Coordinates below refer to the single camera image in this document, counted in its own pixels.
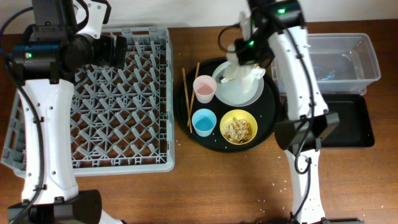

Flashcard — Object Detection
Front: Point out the white paper napkin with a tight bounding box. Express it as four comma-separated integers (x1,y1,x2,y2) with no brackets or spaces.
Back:
223,63,266,93

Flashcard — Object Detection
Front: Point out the round black tray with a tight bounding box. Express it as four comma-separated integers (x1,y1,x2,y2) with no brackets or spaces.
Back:
174,58,282,153

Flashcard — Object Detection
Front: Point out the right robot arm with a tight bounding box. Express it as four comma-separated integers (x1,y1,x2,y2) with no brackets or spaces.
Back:
224,0,339,223

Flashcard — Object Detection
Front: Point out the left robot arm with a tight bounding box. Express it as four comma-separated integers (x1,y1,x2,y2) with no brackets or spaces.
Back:
5,1,127,223

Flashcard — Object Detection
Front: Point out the food scraps pile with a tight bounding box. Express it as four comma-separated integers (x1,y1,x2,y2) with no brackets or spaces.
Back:
222,118,251,144

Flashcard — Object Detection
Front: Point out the white ceramic plate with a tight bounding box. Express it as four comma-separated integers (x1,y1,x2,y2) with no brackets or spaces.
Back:
212,62,264,107

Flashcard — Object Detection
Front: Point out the pink plastic cup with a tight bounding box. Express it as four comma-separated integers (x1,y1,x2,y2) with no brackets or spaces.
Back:
193,75,217,104

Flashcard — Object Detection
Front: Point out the black rectangular tray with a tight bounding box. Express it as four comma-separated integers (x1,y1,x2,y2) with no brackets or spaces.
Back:
284,93,376,149

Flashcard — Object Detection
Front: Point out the right wooden chopstick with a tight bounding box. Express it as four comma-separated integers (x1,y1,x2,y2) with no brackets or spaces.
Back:
187,62,200,127

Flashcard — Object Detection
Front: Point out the clear plastic bin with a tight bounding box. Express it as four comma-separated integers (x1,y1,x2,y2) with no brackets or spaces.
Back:
271,32,382,96

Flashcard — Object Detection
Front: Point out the blue plastic cup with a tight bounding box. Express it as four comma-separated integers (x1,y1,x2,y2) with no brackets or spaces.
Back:
192,109,217,137

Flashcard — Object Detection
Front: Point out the left wooden chopstick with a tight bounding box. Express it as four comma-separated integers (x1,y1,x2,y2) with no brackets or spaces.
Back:
182,68,192,134

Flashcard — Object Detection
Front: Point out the grey dishwasher rack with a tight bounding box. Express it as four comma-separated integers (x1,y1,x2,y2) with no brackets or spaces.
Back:
1,27,176,178

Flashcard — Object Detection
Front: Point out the yellow bowl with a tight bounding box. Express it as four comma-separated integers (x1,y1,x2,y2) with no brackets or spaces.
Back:
220,110,258,146

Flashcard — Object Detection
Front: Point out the wooden chopstick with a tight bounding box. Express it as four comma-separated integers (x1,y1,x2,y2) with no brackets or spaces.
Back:
182,68,192,134
187,62,200,127

